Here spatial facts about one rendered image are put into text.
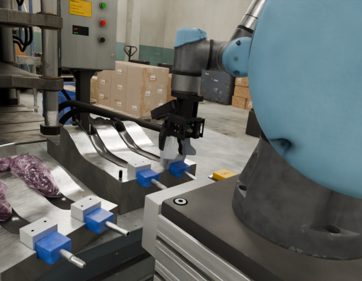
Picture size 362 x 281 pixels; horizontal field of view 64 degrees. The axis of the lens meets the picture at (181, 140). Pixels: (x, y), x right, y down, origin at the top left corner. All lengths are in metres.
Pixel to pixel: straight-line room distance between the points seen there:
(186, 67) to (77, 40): 0.91
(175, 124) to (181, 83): 0.11
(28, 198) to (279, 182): 0.55
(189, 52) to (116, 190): 0.38
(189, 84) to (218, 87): 7.17
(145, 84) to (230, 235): 4.44
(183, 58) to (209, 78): 7.35
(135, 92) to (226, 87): 3.50
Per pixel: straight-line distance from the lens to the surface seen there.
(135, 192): 0.75
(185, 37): 0.72
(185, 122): 0.71
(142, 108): 4.72
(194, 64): 0.72
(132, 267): 0.87
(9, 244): 0.61
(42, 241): 0.57
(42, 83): 1.36
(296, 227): 0.29
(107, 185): 0.78
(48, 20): 1.34
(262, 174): 0.30
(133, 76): 4.80
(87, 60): 1.57
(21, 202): 0.70
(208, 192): 0.36
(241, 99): 7.63
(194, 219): 0.31
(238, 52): 0.58
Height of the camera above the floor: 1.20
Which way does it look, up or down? 17 degrees down
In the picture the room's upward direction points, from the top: 6 degrees clockwise
